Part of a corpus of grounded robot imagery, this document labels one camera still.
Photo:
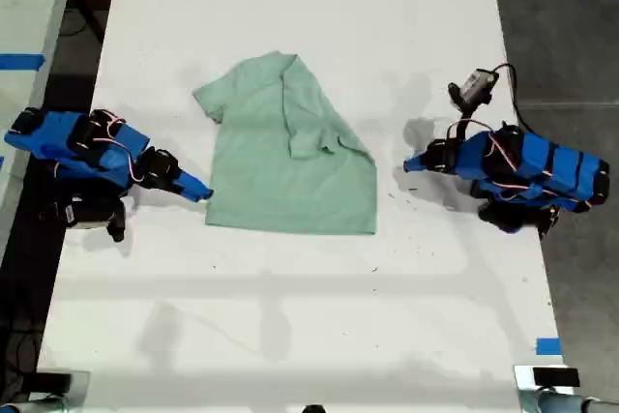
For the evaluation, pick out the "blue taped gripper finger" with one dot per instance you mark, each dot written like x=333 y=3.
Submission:
x=418 y=168
x=193 y=182
x=191 y=192
x=418 y=160

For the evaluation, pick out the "pale green T-shirt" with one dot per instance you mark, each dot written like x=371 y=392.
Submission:
x=300 y=190

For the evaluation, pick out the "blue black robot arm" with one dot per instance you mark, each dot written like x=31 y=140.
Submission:
x=556 y=166
x=58 y=142

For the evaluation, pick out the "long blue tape strip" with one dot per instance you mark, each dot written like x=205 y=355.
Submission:
x=19 y=62

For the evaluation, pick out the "white side table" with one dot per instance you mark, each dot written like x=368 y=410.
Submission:
x=29 y=7

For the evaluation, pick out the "short blue tape strip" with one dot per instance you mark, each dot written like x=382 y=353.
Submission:
x=548 y=346

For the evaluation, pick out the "small black box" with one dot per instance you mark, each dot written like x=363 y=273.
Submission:
x=53 y=381
x=555 y=377

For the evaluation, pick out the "small black round object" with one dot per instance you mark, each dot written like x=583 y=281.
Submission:
x=314 y=409

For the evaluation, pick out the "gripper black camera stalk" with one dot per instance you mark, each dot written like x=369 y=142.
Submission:
x=466 y=106
x=117 y=224

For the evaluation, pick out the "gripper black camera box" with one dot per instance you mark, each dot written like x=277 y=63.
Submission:
x=87 y=212

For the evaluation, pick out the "gripper grey camera box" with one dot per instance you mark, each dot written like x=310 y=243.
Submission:
x=476 y=81

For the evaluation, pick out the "silver metal bracket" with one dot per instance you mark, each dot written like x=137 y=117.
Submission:
x=79 y=391
x=524 y=396

